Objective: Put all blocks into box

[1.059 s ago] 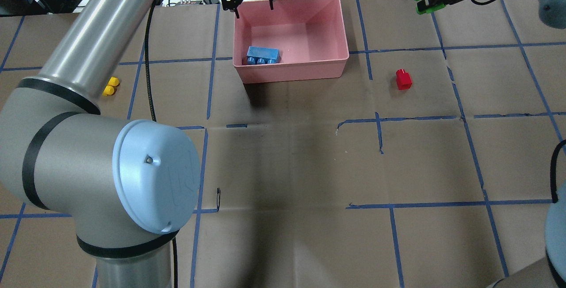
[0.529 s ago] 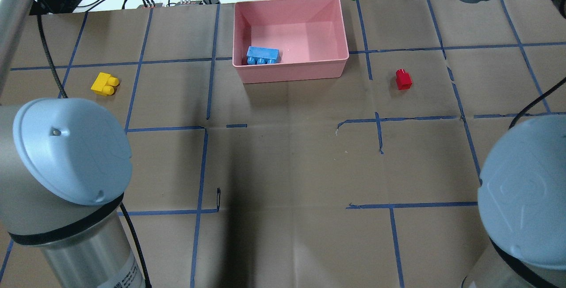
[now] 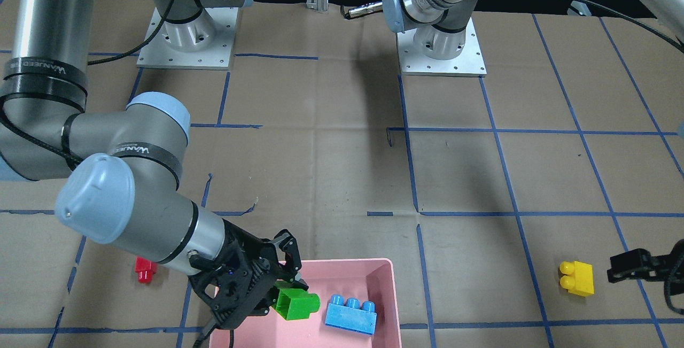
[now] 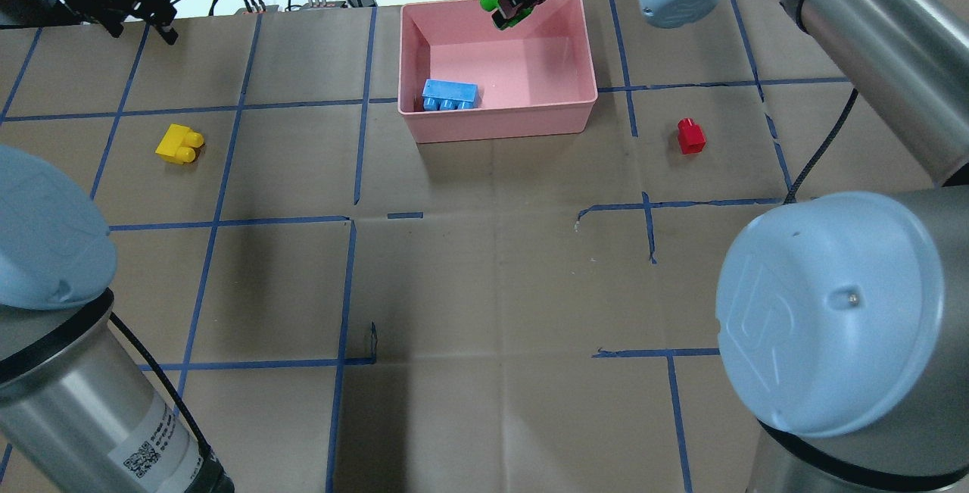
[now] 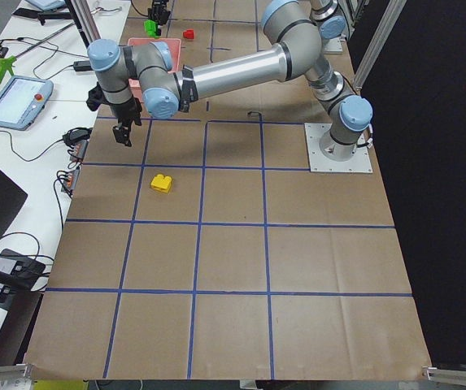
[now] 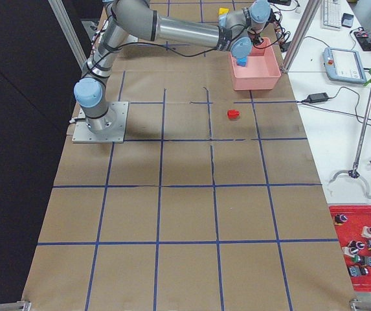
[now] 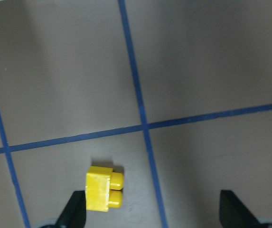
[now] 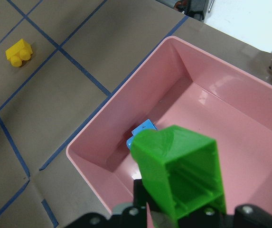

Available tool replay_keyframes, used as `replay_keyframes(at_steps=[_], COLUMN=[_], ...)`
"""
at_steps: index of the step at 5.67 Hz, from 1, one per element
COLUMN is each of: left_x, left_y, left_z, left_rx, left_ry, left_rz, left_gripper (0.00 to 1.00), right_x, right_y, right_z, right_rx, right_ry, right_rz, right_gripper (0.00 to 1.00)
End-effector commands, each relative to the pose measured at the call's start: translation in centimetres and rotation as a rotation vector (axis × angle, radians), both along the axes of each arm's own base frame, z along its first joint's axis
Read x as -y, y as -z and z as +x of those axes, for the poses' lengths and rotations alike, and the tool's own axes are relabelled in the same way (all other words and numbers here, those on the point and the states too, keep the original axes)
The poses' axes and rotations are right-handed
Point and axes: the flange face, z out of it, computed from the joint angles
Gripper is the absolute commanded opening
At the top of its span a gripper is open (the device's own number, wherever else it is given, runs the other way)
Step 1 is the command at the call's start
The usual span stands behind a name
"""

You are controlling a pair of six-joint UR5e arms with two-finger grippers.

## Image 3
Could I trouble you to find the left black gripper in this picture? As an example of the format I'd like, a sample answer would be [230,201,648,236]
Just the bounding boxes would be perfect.
[607,239,683,315]

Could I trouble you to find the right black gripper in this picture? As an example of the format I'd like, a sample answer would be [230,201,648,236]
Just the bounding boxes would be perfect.
[188,220,309,331]

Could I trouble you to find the green toy block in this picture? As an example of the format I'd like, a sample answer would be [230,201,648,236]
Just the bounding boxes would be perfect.
[272,285,321,321]

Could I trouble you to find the yellow toy block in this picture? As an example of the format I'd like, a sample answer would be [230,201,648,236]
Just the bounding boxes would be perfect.
[559,261,595,297]

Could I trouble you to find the blue toy block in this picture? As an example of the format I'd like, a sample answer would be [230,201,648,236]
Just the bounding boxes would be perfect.
[323,294,378,336]

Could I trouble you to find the red toy block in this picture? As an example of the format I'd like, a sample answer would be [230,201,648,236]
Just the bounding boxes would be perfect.
[134,256,157,284]

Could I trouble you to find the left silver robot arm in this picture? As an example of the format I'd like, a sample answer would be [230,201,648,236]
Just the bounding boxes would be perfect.
[382,0,682,314]

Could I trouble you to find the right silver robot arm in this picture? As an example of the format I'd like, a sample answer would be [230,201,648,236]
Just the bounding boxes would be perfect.
[2,0,308,332]

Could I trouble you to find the pink plastic box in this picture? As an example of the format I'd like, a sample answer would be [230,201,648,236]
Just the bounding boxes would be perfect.
[208,258,402,347]

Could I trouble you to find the brown paper table cover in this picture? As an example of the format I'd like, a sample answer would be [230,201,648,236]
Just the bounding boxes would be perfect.
[0,0,684,348]

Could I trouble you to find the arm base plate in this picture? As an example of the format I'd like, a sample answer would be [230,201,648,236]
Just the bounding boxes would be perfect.
[137,7,240,70]
[396,19,488,77]

